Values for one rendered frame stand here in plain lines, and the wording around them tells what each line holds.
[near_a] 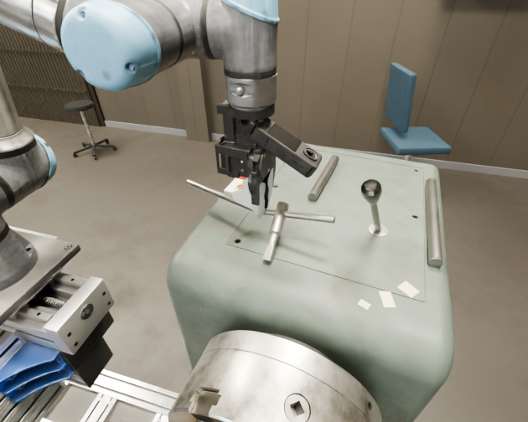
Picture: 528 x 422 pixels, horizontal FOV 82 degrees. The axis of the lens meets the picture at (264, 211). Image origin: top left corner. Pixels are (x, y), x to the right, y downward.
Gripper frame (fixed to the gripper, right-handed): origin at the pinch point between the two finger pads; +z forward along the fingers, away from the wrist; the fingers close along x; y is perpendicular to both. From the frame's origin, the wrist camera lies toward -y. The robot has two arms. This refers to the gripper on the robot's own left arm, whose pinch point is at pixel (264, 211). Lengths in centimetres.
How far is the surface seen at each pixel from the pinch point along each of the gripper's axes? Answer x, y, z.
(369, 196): 0.7, -17.7, -8.5
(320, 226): -5.2, -10.2, 4.6
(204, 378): 27.2, -2.0, 10.0
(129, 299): -38, 109, 130
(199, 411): 31.2, -3.7, 9.7
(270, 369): 24.2, -10.7, 6.4
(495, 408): -54, -99, 130
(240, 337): 20.5, -4.5, 8.3
